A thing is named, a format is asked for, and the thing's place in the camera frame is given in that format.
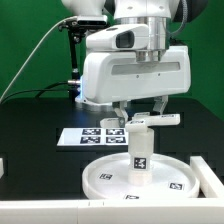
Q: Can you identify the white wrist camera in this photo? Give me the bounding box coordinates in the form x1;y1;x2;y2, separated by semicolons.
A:
86;24;149;51

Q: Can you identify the grey camera cable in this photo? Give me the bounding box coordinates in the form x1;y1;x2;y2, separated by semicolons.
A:
0;17;78;103

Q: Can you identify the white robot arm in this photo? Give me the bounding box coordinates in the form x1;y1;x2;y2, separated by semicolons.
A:
61;0;208;128

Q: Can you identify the white round table top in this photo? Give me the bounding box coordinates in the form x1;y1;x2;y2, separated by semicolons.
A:
82;153;200;200

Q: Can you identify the white L-shaped border fence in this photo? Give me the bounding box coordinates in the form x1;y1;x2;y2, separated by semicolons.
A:
0;156;224;224

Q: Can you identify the white cross-shaped table base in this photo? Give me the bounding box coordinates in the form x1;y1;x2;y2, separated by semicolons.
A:
100;113;180;133

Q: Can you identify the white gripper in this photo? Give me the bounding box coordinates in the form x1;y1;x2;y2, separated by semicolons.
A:
82;46;191;128

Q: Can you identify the white marker sheet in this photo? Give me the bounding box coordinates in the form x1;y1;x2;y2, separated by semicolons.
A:
57;128;128;146

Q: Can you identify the black cable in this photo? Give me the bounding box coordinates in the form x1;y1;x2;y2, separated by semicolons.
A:
0;80;82;106

